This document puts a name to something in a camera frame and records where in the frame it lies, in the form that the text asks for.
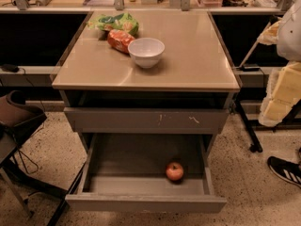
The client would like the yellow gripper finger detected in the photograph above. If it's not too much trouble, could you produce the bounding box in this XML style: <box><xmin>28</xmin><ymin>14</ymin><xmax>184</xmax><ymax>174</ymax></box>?
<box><xmin>258</xmin><ymin>62</ymin><xmax>301</xmax><ymax>127</ymax></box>
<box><xmin>257</xmin><ymin>21</ymin><xmax>280</xmax><ymax>45</ymax></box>

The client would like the red apple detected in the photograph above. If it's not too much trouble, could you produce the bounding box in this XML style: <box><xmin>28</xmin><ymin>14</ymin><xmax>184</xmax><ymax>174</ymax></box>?
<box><xmin>166</xmin><ymin>162</ymin><xmax>184</xmax><ymax>181</ymax></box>

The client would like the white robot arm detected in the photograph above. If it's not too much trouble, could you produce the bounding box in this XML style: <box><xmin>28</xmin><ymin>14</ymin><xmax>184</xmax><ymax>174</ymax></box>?
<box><xmin>257</xmin><ymin>0</ymin><xmax>301</xmax><ymax>127</ymax></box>

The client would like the grey drawer cabinet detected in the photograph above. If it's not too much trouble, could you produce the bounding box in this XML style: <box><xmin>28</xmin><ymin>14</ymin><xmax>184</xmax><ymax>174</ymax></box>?
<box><xmin>53</xmin><ymin>10</ymin><xmax>240</xmax><ymax>148</ymax></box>

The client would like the open grey middle drawer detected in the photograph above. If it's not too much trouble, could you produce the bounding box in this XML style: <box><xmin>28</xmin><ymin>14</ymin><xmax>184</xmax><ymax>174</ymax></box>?
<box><xmin>66</xmin><ymin>134</ymin><xmax>227</xmax><ymax>213</ymax></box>

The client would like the closed grey upper drawer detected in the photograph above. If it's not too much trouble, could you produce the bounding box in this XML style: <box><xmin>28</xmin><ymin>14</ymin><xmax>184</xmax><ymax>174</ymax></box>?
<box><xmin>64</xmin><ymin>107</ymin><xmax>228</xmax><ymax>134</ymax></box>

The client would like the white stick with base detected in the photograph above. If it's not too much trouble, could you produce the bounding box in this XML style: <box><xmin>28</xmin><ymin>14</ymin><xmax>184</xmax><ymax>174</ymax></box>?
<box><xmin>236</xmin><ymin>22</ymin><xmax>271</xmax><ymax>71</ymax></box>

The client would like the black sneaker with stripes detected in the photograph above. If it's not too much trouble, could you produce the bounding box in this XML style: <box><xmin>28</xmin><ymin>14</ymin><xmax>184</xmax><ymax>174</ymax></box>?
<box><xmin>267</xmin><ymin>156</ymin><xmax>301</xmax><ymax>188</ymax></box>

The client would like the white bowl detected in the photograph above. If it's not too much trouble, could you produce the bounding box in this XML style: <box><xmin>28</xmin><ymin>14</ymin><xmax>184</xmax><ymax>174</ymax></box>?
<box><xmin>128</xmin><ymin>38</ymin><xmax>165</xmax><ymax>69</ymax></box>

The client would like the green chip bag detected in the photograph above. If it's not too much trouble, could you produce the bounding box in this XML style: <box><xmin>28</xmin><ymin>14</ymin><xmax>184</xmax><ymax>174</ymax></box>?
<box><xmin>87</xmin><ymin>12</ymin><xmax>139</xmax><ymax>36</ymax></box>

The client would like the orange snack bag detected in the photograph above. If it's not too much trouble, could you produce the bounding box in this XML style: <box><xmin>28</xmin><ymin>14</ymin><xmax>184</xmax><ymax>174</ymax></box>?
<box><xmin>107</xmin><ymin>29</ymin><xmax>135</xmax><ymax>54</ymax></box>

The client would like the black power adapter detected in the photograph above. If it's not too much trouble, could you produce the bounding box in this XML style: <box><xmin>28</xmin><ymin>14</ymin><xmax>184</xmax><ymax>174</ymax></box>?
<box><xmin>0</xmin><ymin>64</ymin><xmax>19</xmax><ymax>73</ymax></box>

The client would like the brown office chair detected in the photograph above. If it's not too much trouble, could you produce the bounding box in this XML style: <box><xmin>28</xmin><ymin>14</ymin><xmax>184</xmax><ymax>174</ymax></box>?
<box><xmin>0</xmin><ymin>90</ymin><xmax>67</xmax><ymax>226</ymax></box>

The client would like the black table leg frame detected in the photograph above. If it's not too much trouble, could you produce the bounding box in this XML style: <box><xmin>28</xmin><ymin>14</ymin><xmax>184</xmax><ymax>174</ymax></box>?
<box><xmin>234</xmin><ymin>99</ymin><xmax>301</xmax><ymax>153</ymax></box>

